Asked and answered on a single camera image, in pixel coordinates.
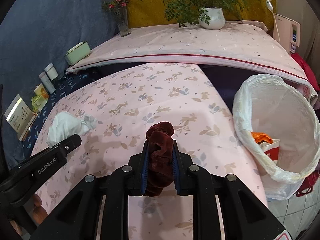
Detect red bag on floor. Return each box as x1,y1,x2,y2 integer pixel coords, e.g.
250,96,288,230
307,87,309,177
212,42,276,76
296,170,319,197

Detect white cylindrical jar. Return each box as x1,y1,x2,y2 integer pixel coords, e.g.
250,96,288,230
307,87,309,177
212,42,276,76
44,63,59,81

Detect yellow printed small box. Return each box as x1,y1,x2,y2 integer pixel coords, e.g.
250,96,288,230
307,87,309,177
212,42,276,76
34,83,49,100

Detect pale pink speckled cloth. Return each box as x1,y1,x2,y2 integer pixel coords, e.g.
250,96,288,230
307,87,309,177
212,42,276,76
66,22,318,105

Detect white crumpled cloth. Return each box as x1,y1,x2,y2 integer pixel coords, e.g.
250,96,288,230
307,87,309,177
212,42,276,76
46,112,98,148

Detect pink rabbit print tablecloth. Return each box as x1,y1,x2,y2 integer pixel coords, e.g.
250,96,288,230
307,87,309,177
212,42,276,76
33,63,267,232

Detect blue backdrop cloth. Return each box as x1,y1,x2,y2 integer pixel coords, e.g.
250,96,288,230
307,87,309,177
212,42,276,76
0,0,124,168

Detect mustard yellow backdrop cloth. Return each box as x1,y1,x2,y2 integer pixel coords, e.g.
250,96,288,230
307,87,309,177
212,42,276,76
128,0,276,29

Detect dark red velvet scrunchie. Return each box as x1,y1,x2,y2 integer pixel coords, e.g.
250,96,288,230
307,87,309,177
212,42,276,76
144,121,174,197

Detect glass vase red flowers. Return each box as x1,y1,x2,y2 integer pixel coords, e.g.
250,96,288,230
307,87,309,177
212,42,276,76
101,0,131,37

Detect white booklet box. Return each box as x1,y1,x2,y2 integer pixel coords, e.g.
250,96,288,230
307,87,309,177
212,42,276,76
4,94,37,141

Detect green tissue box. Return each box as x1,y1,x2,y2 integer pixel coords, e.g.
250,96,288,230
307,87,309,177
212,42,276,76
65,42,91,66

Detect person's left hand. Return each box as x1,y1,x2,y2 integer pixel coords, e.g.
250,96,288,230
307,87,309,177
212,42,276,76
9,194,48,236

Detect green yellow small pouch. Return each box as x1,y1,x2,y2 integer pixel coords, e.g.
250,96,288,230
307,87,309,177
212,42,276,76
31,95,47,113

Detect red cushion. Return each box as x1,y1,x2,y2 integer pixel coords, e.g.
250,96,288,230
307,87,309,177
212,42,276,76
291,53,319,92

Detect navy floral cloth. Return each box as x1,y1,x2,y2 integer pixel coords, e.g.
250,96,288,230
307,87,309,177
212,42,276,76
22,74,93,155

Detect white trash bag bin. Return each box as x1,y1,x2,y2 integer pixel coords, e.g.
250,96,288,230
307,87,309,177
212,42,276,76
232,74,319,200

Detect red paper cup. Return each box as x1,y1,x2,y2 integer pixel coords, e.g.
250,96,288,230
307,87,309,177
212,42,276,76
260,139,280,164

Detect white cord with switch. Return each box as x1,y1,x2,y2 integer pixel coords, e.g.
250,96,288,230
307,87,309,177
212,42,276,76
260,0,282,43

